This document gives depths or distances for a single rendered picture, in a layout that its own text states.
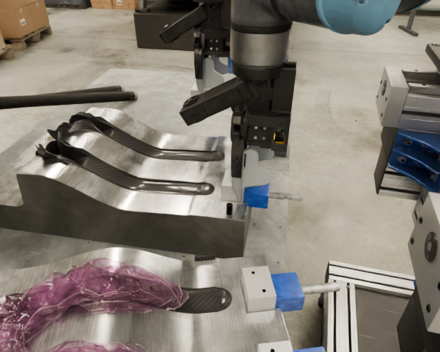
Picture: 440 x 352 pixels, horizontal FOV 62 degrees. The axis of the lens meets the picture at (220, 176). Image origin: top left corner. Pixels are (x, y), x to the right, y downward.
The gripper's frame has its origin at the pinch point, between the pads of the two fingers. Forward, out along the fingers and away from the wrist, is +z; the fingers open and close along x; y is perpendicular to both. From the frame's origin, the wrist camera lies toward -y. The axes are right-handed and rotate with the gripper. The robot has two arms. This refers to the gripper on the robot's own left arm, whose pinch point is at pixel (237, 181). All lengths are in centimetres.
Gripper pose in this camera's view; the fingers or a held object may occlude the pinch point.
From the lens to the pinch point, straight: 60.1
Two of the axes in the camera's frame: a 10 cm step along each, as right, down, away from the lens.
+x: 1.8, -5.6, 8.1
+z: 0.0, 8.2, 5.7
